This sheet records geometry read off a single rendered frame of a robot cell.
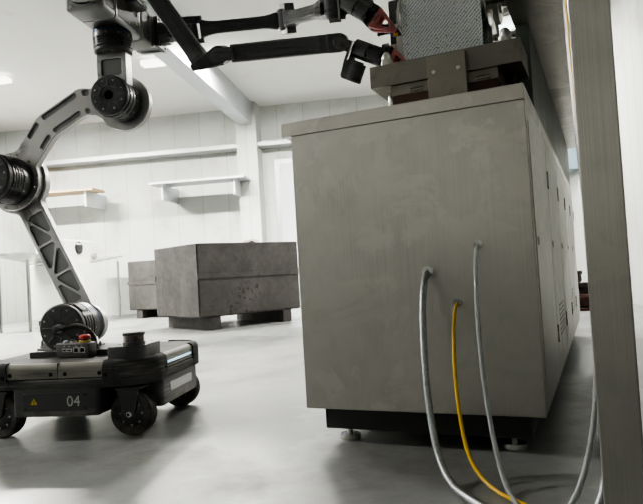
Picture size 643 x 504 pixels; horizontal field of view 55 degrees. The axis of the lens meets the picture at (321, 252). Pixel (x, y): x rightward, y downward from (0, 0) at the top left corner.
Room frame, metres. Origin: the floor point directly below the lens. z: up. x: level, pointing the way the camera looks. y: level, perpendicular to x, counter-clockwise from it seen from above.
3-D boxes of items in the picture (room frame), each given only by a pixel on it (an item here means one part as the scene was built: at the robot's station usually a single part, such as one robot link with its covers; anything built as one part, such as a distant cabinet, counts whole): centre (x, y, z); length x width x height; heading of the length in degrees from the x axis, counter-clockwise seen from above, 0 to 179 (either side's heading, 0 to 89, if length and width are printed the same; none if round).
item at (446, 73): (1.58, -0.35, 0.96); 0.10 x 0.03 x 0.11; 66
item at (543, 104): (2.73, -1.07, 1.02); 2.24 x 0.04 x 0.24; 156
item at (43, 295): (7.97, 3.31, 0.54); 2.28 x 0.57 x 1.08; 172
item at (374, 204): (2.73, -0.74, 0.43); 2.52 x 0.64 x 0.86; 156
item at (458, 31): (1.79, -0.39, 1.11); 0.23 x 0.01 x 0.18; 66
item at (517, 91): (2.74, -0.73, 0.88); 2.52 x 0.66 x 0.04; 156
